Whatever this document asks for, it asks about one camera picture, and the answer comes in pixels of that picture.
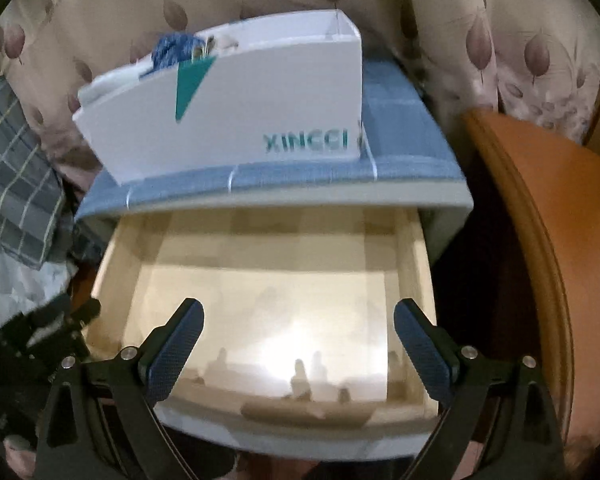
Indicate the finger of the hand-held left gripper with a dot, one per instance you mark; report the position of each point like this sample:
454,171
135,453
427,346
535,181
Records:
82,312
47,316

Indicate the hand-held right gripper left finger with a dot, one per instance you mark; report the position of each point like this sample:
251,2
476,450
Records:
177,345

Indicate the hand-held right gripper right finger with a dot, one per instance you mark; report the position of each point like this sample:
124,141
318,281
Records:
425,350

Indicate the grey front wooden drawer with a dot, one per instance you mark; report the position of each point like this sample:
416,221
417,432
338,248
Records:
255,285

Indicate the white cardboard box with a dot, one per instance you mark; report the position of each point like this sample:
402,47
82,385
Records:
280,95

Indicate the dark blue patterned underwear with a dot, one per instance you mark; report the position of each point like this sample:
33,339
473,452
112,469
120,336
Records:
172,50

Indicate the white plastic bag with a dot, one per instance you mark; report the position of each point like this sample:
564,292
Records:
20,285

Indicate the grey plaid cloth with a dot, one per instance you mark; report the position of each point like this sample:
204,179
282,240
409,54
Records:
15,170

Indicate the orange wooden furniture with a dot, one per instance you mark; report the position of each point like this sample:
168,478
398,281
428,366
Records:
555,185

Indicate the blue checked cloth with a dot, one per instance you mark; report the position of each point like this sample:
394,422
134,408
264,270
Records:
405,135

